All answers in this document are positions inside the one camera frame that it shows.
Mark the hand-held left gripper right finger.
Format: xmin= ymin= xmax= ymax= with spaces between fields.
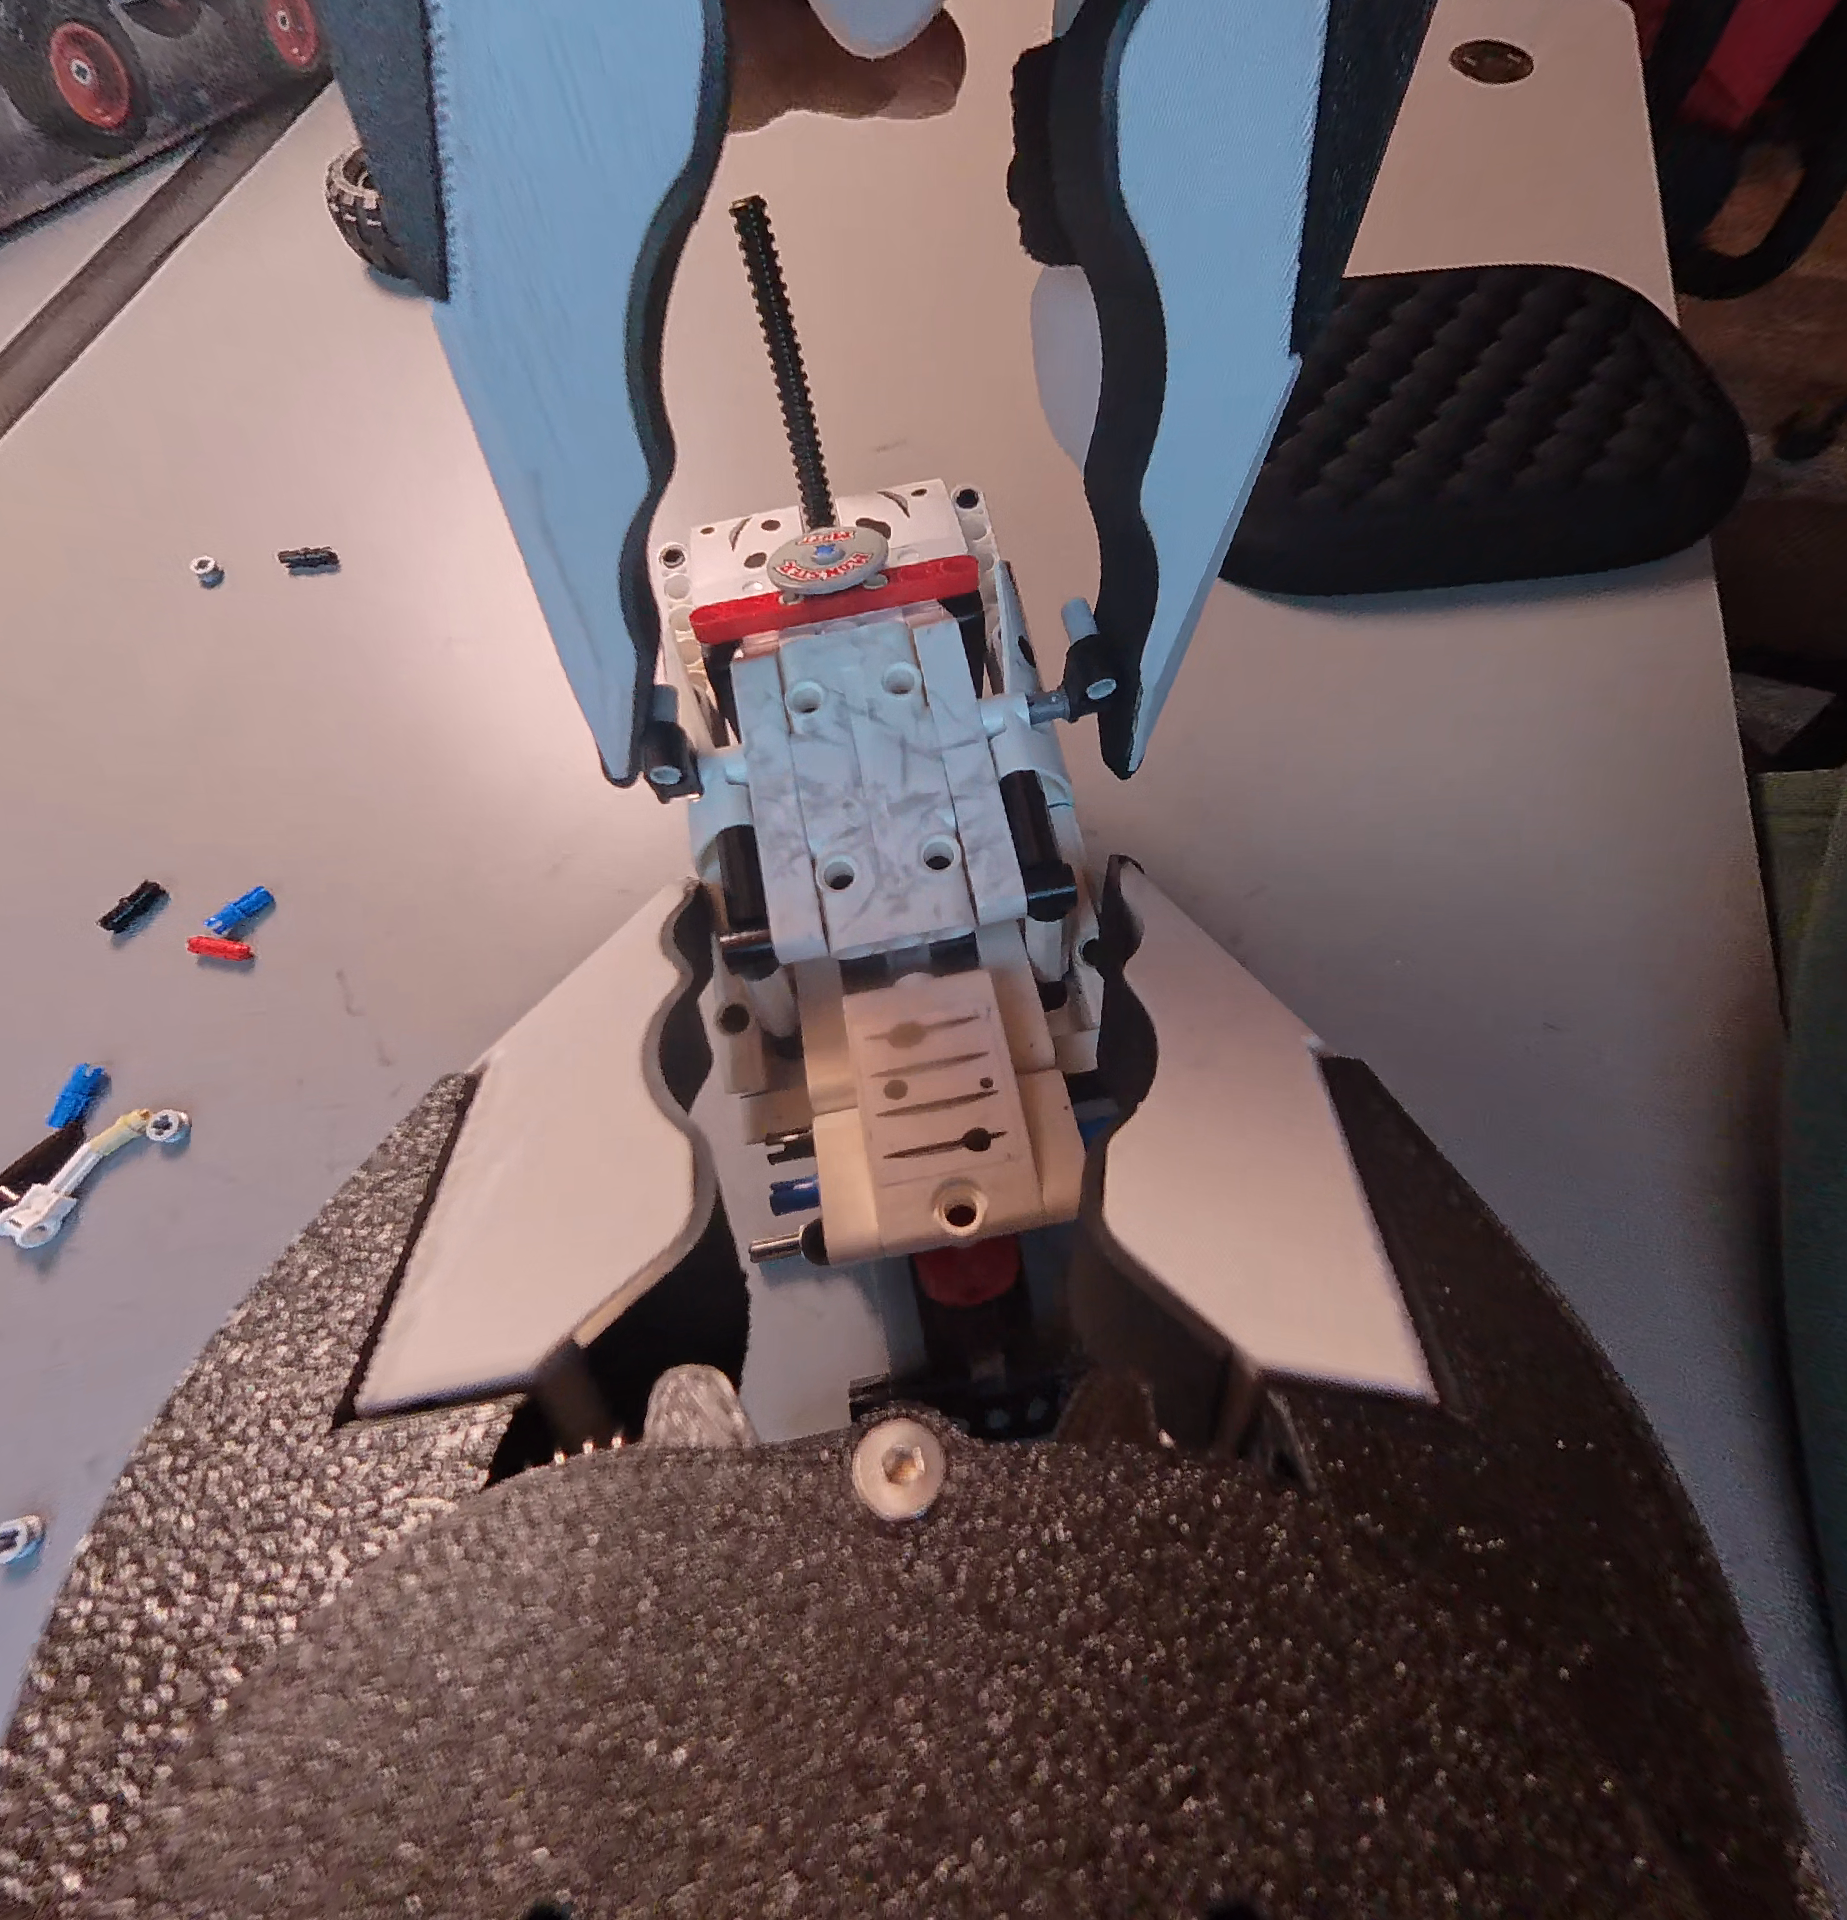
xmin=1079 ymin=856 xmax=1442 ymax=1449

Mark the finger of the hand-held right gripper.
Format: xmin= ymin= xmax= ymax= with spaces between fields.
xmin=1058 ymin=0 xmax=1333 ymax=785
xmin=434 ymin=0 xmax=733 ymax=794

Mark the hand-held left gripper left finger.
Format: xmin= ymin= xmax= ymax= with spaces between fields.
xmin=353 ymin=881 xmax=722 ymax=1449

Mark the white lego truck model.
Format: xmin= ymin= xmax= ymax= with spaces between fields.
xmin=644 ymin=196 xmax=1128 ymax=1443

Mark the black lego tyre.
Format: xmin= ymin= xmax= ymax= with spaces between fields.
xmin=324 ymin=147 xmax=415 ymax=282

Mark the lego set box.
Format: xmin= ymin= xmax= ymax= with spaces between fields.
xmin=0 ymin=0 xmax=332 ymax=248

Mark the white yellow lego subassembly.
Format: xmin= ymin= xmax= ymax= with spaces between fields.
xmin=0 ymin=1107 xmax=196 ymax=1248

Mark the person's right hand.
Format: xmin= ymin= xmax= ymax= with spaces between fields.
xmin=728 ymin=0 xmax=966 ymax=136

